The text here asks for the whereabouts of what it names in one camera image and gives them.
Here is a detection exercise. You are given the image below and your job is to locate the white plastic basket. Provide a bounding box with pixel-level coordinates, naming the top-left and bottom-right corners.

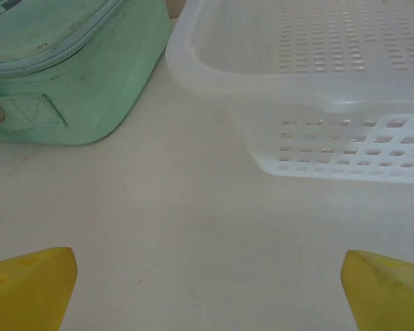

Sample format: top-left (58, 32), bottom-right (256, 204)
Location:
top-left (164, 0), bottom-right (414, 185)

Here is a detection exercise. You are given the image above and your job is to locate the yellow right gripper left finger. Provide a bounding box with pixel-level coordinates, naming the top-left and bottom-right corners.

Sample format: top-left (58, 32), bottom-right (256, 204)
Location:
top-left (0, 246), bottom-right (79, 331)

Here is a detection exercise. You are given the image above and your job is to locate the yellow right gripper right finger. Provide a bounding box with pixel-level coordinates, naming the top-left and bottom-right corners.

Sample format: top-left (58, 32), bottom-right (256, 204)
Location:
top-left (341, 248), bottom-right (414, 331)

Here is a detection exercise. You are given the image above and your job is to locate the mint green zip pouch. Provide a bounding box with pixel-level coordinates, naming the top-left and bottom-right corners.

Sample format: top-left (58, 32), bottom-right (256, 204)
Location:
top-left (0, 0), bottom-right (170, 148)

